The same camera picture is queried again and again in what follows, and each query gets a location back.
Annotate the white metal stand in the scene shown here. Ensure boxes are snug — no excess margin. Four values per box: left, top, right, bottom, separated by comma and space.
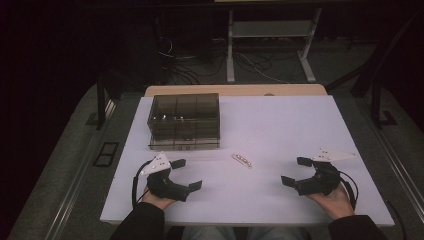
225, 7, 323, 84

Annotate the person's left hand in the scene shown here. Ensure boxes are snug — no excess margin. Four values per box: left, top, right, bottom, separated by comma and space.
141, 186, 178, 211

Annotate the dark transparent drawer box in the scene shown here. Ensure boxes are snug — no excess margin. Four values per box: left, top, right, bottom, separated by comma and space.
146, 92, 221, 151

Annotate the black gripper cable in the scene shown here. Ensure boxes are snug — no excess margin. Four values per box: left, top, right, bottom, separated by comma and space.
338, 169, 360, 212
131, 159, 153, 210

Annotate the white board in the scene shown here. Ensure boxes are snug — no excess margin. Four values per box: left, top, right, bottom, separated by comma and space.
99, 95, 396, 228

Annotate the person's right hand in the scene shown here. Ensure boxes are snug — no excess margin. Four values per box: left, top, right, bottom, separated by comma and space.
306, 183, 356, 221

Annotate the tangle of floor cables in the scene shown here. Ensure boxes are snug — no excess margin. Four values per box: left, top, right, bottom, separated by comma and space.
155, 35, 292, 86

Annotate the wooden table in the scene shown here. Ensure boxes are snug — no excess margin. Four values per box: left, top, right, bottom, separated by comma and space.
144, 83, 328, 98

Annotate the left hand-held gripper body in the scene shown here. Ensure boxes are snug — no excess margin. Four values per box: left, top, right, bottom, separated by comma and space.
139, 151, 190, 203

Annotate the metal floor rail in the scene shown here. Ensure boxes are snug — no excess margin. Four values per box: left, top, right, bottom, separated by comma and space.
361, 99, 424, 216
43, 99, 118, 240

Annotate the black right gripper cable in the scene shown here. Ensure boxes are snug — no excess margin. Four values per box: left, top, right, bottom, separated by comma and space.
338, 169, 360, 212

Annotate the black metal stand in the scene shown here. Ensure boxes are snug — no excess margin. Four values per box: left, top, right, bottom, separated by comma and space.
370, 81, 398, 130
87, 70, 118, 131

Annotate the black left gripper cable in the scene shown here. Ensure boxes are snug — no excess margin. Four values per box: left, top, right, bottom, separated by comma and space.
131, 159, 153, 210

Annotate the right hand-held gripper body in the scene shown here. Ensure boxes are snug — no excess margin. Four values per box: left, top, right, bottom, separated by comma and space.
294, 147, 358, 197

